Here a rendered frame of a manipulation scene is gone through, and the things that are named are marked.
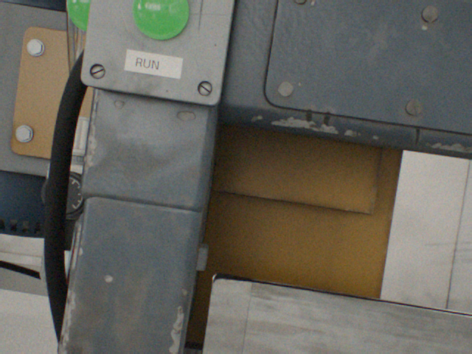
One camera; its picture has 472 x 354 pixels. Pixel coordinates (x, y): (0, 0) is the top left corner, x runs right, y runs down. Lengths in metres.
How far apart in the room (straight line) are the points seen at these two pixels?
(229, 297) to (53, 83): 0.33
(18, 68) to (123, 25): 0.46
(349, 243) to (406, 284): 5.04
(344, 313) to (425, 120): 0.22
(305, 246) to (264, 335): 0.15
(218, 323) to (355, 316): 0.10
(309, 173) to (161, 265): 0.27
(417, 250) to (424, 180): 0.43
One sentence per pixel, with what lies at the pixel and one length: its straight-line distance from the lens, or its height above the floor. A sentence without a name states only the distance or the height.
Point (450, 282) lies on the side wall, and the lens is 5.97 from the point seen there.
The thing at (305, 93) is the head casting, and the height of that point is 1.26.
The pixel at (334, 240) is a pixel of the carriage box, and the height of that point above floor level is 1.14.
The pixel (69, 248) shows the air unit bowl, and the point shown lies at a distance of 0.79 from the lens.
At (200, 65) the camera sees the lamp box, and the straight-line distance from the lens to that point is 0.51.
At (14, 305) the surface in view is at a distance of 0.76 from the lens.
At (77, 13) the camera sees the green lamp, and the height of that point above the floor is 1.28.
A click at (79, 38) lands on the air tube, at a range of 0.84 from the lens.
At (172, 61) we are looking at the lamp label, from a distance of 0.51.
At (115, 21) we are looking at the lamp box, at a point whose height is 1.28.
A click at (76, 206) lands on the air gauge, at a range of 0.77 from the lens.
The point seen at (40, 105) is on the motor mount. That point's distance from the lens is 0.96.
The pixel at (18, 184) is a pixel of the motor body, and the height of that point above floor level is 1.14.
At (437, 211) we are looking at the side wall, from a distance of 5.88.
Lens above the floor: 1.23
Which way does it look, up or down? 3 degrees down
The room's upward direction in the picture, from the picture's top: 9 degrees clockwise
